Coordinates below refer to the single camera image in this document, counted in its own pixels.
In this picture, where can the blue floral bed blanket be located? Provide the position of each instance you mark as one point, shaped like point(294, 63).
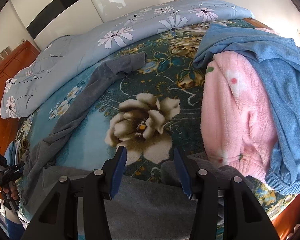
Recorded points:
point(152, 109)

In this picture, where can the pink fleece garment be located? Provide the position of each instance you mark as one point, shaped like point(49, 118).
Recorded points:
point(236, 123)

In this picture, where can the blue sweatpants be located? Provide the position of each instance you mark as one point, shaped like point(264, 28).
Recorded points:
point(218, 39)

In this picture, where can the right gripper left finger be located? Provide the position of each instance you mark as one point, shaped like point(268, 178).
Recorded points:
point(57, 217)

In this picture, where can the light blue daisy duvet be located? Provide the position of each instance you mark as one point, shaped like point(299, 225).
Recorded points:
point(69, 55)

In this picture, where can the left hand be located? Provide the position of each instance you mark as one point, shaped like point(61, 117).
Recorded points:
point(12, 190)

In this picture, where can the white black sliding wardrobe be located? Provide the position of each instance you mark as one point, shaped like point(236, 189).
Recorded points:
point(46, 20)

